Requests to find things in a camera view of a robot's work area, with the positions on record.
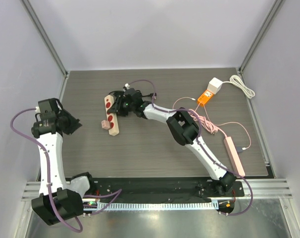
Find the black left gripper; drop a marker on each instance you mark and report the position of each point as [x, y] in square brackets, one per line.
[74, 123]

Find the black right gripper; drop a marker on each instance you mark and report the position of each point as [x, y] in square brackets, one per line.
[119, 104]

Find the beige red power strip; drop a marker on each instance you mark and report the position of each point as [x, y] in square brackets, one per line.
[111, 117]

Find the pink plug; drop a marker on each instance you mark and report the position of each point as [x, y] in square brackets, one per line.
[105, 124]

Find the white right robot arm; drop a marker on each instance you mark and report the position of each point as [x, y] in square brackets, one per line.
[185, 131]

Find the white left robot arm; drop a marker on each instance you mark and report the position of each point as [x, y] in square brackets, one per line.
[58, 199]

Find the white cube socket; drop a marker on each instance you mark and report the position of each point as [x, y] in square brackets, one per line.
[214, 85]

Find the orange power adapter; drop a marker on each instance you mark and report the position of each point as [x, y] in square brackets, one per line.
[204, 98]

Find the pink power strip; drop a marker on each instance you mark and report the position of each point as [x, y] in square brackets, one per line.
[233, 155]

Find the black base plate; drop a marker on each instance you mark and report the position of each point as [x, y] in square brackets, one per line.
[146, 187]

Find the left aluminium frame post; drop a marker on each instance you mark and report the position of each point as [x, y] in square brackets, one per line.
[44, 36]

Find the aluminium frame post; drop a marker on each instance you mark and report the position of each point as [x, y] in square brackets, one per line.
[271, 15]
[44, 36]

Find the white slotted cable duct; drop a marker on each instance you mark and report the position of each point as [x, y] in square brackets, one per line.
[213, 205]

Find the right aluminium frame post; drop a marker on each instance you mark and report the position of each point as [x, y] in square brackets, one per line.
[271, 15]

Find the aluminium front rail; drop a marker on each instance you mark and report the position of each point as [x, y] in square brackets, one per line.
[260, 188]

